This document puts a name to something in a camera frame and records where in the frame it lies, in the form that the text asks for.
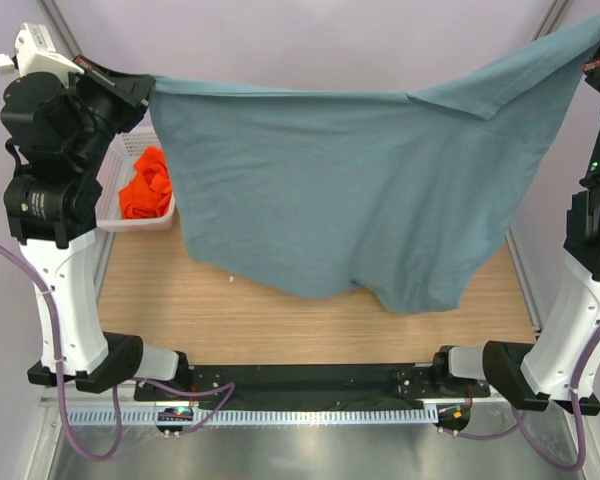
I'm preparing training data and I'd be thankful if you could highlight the grey-blue t shirt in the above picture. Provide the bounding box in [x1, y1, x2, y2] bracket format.
[150, 14, 600, 314]

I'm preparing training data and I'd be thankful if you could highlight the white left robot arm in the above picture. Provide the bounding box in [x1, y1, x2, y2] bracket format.
[0, 23, 192, 401]

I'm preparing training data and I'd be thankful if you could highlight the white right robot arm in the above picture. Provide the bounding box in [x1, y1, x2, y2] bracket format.
[434, 43, 600, 416]

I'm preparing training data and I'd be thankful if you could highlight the white plastic basket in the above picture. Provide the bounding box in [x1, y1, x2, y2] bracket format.
[96, 127, 176, 232]

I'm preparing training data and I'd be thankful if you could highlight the orange t shirt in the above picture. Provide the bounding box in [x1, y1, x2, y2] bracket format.
[118, 146, 173, 220]

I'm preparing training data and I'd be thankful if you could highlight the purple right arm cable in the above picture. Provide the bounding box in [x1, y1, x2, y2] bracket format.
[452, 304, 600, 472]

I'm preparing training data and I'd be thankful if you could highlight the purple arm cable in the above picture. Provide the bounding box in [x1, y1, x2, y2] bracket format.
[452, 304, 600, 472]
[0, 62, 236, 461]

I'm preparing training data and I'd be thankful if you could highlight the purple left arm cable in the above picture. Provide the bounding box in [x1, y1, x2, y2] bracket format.
[0, 62, 236, 461]

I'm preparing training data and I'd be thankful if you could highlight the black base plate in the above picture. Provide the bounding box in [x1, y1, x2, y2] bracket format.
[132, 363, 492, 412]

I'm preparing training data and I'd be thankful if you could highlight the slotted grey cable duct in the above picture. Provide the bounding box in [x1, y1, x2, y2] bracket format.
[62, 405, 440, 427]

